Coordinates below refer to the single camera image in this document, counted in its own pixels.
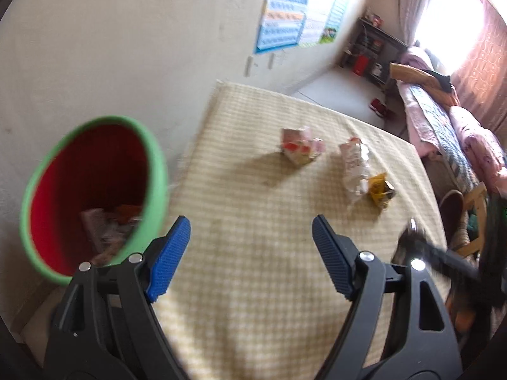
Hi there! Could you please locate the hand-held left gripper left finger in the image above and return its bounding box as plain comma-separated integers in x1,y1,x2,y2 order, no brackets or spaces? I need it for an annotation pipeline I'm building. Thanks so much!
43,216,191,380

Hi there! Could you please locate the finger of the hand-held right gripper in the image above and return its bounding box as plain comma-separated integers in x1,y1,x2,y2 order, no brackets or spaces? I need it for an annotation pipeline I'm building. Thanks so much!
392,218,482,286

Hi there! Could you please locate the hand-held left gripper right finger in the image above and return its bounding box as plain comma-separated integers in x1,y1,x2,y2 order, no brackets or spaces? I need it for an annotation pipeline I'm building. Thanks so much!
312,214,464,380

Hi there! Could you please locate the pink snack packet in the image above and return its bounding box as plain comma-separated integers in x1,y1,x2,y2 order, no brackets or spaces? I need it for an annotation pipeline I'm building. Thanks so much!
80,208,137,264

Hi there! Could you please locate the green and red bin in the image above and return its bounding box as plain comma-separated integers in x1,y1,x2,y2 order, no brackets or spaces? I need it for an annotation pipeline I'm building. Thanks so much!
20,116,169,286

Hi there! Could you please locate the wooden chair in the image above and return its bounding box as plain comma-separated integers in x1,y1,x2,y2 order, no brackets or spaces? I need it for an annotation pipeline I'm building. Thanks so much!
440,182,490,258

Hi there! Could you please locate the yellow wrapper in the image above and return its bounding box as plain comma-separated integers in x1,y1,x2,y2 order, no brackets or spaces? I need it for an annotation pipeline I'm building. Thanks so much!
368,173,397,209

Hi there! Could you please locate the clear plastic wrapper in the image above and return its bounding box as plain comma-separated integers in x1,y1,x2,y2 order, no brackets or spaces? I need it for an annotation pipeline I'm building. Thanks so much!
338,136,373,206

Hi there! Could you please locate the crumpled pink wrapper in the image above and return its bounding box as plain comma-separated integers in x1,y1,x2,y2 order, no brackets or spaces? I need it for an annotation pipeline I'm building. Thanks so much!
280,126,326,166

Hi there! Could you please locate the pink quilt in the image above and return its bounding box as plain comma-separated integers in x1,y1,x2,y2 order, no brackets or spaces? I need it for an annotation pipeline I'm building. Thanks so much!
447,105,507,177

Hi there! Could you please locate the plaid blanket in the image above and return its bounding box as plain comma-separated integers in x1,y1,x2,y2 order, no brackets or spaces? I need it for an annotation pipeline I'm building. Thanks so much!
408,85,482,191

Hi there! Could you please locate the pink bed sheet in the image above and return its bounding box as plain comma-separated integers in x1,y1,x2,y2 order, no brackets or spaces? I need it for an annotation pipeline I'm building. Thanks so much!
397,81,442,157

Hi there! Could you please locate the dark clothing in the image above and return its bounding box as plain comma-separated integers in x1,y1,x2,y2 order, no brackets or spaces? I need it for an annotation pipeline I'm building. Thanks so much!
424,69,454,93

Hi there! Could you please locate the beige pillow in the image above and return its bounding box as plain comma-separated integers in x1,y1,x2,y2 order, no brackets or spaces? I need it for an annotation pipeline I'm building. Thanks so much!
389,62,434,85

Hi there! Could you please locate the orange patterned curtain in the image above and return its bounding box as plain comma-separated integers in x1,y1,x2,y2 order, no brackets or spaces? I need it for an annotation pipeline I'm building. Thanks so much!
452,0,507,127

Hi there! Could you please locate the dark shelf unit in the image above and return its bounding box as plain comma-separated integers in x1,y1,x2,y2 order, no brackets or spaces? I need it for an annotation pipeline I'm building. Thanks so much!
340,16,408,88

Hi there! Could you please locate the bright window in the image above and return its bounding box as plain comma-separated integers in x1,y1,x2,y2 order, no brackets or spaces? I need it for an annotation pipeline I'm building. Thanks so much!
412,0,488,72

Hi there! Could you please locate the white sheer curtain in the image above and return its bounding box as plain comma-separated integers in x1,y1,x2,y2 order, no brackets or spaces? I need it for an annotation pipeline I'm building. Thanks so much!
398,0,448,44

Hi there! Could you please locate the green-bordered wall poster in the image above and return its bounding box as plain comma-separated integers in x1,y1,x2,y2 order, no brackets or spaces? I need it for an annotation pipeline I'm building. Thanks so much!
320,0,353,44

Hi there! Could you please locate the white chart wall poster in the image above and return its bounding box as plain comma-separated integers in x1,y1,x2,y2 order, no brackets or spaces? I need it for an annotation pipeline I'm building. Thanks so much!
299,0,337,46

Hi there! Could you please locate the blue-bordered wall poster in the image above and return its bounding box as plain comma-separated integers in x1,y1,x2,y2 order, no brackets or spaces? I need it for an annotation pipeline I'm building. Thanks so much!
253,0,311,54

